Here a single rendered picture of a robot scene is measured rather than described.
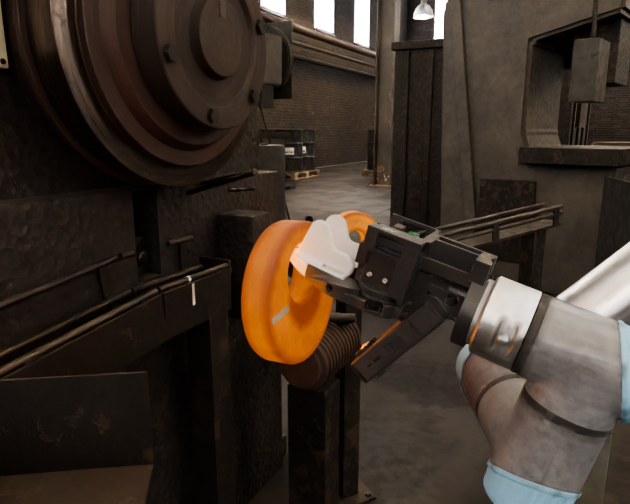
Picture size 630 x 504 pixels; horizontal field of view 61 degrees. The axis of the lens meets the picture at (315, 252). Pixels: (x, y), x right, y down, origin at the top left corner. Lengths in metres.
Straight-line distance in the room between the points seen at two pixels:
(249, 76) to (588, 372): 0.73
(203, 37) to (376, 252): 0.50
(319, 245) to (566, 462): 0.28
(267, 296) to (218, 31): 0.51
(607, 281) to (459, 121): 2.95
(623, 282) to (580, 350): 0.16
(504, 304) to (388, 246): 0.11
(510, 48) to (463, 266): 3.01
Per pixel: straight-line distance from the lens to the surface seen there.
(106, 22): 0.83
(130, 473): 0.66
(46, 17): 0.83
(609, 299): 0.62
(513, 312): 0.48
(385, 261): 0.49
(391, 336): 0.52
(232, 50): 0.93
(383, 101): 9.83
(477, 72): 3.54
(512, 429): 0.52
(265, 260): 0.52
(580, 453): 0.51
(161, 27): 0.82
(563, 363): 0.48
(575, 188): 3.32
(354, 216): 1.29
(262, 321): 0.52
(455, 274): 0.49
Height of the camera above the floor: 0.97
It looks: 13 degrees down
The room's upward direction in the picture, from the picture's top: straight up
